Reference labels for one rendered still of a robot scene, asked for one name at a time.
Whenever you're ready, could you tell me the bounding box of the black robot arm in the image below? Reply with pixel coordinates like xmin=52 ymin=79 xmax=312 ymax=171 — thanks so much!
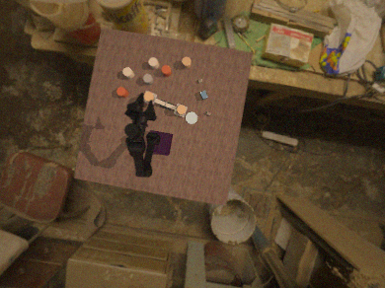
xmin=125 ymin=110 xmax=161 ymax=178

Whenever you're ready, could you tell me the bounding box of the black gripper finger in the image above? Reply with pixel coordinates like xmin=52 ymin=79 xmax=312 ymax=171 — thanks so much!
xmin=145 ymin=100 xmax=156 ymax=115
xmin=131 ymin=93 xmax=144 ymax=108

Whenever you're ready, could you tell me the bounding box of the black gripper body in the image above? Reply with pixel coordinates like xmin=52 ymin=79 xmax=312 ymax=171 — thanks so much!
xmin=127 ymin=104 xmax=157 ymax=128

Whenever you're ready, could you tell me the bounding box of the white round dish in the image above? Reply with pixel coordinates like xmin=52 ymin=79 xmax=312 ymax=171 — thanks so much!
xmin=186 ymin=111 xmax=197 ymax=124

